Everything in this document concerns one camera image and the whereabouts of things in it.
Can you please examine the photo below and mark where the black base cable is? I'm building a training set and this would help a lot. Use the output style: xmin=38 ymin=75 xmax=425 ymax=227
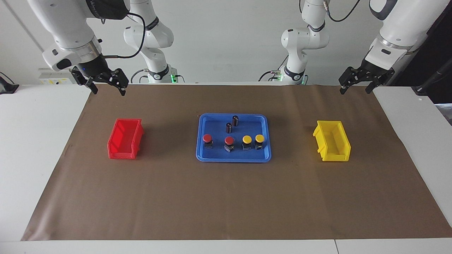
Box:
xmin=259 ymin=56 xmax=288 ymax=82
xmin=131 ymin=69 xmax=149 ymax=84

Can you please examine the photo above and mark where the brown paper table mat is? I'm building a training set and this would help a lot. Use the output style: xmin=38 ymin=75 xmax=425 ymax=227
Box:
xmin=21 ymin=84 xmax=452 ymax=241

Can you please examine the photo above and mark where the yellow plastic bin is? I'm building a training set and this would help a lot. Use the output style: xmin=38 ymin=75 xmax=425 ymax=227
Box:
xmin=313 ymin=120 xmax=351 ymax=162

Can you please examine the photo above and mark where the black stand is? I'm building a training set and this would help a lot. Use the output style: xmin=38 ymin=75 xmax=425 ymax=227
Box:
xmin=411 ymin=69 xmax=452 ymax=96

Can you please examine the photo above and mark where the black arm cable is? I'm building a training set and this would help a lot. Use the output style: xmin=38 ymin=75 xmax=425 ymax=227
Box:
xmin=323 ymin=0 xmax=361 ymax=23
xmin=102 ymin=12 xmax=146 ymax=59

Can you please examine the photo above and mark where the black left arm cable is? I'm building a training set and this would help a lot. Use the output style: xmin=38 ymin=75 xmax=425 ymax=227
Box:
xmin=323 ymin=0 xmax=361 ymax=23

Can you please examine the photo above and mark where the blue plastic tray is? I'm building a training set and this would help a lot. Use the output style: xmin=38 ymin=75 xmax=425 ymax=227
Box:
xmin=196 ymin=113 xmax=272 ymax=163

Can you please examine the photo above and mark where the white wall box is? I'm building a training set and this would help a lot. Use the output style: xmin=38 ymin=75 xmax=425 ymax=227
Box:
xmin=38 ymin=68 xmax=76 ymax=85

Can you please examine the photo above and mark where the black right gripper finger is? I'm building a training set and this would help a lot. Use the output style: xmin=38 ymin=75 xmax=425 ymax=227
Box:
xmin=106 ymin=68 xmax=130 ymax=97
xmin=71 ymin=68 xmax=99 ymax=95

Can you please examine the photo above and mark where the red plastic bin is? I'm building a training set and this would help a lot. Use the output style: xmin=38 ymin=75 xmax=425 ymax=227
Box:
xmin=107 ymin=118 xmax=144 ymax=160

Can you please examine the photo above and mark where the black device at table edge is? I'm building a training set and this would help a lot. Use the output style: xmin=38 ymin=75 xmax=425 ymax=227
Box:
xmin=0 ymin=72 xmax=20 ymax=95

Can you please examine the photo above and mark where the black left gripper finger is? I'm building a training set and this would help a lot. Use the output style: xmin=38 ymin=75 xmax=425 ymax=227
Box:
xmin=338 ymin=66 xmax=361 ymax=95
xmin=365 ymin=69 xmax=395 ymax=94

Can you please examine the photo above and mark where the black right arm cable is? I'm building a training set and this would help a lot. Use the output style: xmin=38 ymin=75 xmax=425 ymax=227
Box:
xmin=102 ymin=12 xmax=146 ymax=59

